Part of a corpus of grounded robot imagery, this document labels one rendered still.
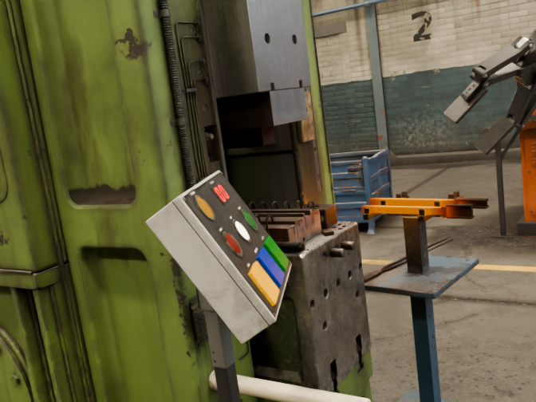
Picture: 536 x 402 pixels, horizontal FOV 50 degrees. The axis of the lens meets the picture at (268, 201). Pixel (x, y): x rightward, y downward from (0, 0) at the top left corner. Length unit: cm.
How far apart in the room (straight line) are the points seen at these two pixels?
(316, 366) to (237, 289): 72
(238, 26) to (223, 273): 77
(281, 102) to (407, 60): 786
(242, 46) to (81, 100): 47
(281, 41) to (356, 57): 810
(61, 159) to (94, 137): 12
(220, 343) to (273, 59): 79
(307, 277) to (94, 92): 77
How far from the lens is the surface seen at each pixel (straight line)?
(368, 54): 967
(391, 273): 219
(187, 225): 100
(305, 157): 201
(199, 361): 157
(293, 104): 168
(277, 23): 167
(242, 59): 156
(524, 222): 506
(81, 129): 170
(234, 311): 103
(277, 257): 125
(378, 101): 959
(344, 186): 542
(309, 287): 162
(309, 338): 166
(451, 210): 194
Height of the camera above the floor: 134
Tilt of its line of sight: 10 degrees down
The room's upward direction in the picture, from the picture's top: 8 degrees counter-clockwise
